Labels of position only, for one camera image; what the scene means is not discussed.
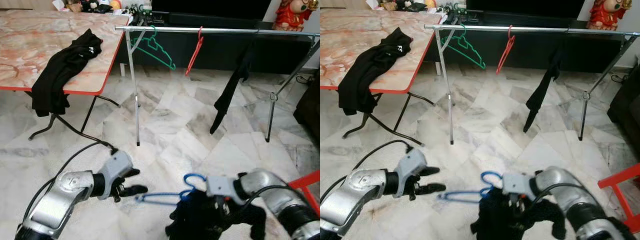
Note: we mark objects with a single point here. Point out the red stool frame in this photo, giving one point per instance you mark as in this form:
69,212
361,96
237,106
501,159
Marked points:
305,179
620,176

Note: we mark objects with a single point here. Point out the black Fonemax print shirt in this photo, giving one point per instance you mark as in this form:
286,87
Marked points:
230,95
542,95

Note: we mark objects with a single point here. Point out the marble top folding table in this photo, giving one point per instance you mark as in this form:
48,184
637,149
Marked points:
350,50
30,50

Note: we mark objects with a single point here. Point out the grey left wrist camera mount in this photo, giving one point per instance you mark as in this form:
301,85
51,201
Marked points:
411,164
117,165

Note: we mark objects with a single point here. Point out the dark brown sofa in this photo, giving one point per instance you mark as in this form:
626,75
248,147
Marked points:
627,110
309,110

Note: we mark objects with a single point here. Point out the black shirt white slogan print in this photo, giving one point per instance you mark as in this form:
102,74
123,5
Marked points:
500,220
200,220

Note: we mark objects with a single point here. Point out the black shirt small white logo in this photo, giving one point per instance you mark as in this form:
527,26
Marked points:
367,75
57,75

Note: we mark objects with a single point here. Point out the black TV cabinet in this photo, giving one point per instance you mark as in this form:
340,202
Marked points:
595,52
280,52

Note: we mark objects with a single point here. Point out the blue plastic hanger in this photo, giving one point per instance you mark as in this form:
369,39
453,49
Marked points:
195,175
492,173

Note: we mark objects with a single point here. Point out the red Buddha statue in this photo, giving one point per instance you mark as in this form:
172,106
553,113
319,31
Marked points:
605,17
292,17

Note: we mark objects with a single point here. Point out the black flat television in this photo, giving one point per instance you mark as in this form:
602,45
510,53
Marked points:
525,5
210,5

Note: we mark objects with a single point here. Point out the red plastic hanger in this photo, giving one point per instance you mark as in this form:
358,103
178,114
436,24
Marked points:
195,50
506,49

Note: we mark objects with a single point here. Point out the silver clothes rack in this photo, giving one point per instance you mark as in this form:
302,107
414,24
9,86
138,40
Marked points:
540,30
225,31

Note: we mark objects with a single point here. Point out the green plastic hanger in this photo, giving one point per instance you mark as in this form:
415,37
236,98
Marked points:
161,52
471,51

